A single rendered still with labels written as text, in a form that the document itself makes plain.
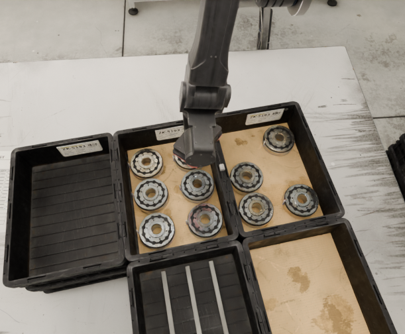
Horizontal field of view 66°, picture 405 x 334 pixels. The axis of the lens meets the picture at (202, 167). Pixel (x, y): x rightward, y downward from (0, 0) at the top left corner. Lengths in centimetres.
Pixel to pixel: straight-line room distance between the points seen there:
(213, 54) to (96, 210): 67
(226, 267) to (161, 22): 221
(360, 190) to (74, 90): 120
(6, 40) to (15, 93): 148
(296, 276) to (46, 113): 110
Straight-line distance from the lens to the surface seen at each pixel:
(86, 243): 100
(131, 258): 85
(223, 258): 94
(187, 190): 96
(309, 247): 99
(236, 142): 108
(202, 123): 57
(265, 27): 168
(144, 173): 100
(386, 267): 122
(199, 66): 50
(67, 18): 300
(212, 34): 48
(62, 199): 107
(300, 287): 96
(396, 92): 266
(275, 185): 103
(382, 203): 129
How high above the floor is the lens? 175
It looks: 64 degrees down
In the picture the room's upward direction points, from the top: 1 degrees clockwise
